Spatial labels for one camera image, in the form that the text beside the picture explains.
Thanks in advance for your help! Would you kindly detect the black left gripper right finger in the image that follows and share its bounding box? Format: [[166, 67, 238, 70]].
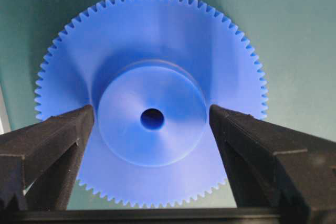
[[209, 105, 335, 223]]

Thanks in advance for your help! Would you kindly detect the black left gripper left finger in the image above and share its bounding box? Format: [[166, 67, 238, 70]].
[[1, 105, 94, 211]]

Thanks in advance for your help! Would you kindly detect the small blue plastic gear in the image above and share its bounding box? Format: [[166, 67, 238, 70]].
[[35, 0, 268, 207]]

